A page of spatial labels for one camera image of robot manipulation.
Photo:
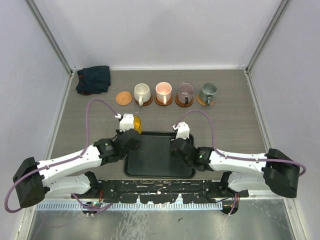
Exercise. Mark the black plastic tray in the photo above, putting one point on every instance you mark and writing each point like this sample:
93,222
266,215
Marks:
154,159

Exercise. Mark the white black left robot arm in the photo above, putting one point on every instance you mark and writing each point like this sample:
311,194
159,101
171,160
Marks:
36,180

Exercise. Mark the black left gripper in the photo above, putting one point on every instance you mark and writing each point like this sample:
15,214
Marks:
118,133

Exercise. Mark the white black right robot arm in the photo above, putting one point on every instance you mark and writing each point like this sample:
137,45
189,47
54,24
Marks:
272,171

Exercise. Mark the white slotted cable duct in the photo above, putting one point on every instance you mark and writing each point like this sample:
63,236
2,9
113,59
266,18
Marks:
176,206

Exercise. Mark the grey ceramic mug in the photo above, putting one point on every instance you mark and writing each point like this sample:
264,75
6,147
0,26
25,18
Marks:
208,93

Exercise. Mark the yellow mug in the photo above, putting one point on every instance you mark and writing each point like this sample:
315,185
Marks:
137,124

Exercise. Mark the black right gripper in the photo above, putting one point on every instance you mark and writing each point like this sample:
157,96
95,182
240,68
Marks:
188,140

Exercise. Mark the woven rattan coaster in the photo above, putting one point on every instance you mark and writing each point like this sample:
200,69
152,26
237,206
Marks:
201,102
123,98

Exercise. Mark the brown wooden coaster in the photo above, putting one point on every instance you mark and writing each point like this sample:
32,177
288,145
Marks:
149,101
164,105
183,105

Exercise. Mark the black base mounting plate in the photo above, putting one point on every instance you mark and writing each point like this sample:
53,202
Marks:
159,191

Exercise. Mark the white ceramic mug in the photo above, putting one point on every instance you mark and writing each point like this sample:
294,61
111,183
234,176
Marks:
142,94

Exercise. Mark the pink ceramic mug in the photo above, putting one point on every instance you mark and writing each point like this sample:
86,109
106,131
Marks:
163,92

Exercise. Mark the dark blue folded cloth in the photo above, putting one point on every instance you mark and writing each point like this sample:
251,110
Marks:
93,80

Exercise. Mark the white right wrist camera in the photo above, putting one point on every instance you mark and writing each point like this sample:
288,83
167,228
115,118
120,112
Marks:
182,130

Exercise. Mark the purple glass cup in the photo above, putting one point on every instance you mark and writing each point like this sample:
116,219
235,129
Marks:
185,93

